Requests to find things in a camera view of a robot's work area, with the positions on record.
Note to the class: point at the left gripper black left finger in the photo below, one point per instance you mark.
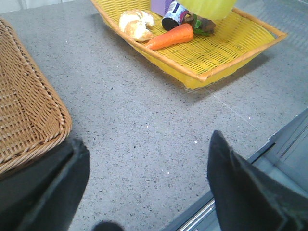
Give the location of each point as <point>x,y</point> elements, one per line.
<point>45,194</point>

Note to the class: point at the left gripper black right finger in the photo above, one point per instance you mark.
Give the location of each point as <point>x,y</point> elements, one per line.
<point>246,198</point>

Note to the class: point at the yellow tape roll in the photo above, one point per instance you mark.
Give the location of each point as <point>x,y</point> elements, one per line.
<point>209,9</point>

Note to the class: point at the brown wicker basket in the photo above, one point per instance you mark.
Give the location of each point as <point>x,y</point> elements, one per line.
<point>33,118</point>

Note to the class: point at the yellow woven basket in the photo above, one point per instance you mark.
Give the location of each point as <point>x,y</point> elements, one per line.
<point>238,39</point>

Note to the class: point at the orange toy carrot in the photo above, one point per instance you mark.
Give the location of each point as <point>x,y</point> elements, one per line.
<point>180,34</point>

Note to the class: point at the brown toy with green leaf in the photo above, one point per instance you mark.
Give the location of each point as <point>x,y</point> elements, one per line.
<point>201,26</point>

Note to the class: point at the bread roll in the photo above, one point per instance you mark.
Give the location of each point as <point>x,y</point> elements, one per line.
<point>134,23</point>

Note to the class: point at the black patterned cylinder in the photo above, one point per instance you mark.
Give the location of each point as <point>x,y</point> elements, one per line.
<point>174,14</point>

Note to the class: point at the purple box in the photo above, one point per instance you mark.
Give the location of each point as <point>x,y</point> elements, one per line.
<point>160,7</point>

